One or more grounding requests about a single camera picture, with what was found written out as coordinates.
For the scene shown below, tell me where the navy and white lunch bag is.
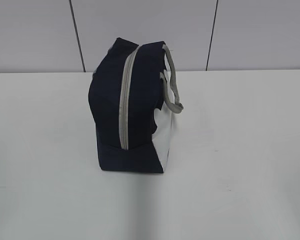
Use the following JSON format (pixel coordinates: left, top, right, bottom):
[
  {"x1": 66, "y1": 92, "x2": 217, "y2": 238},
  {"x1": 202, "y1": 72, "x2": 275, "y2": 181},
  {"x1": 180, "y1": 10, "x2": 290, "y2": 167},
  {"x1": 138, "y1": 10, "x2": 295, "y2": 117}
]
[{"x1": 88, "y1": 37, "x2": 184, "y2": 174}]

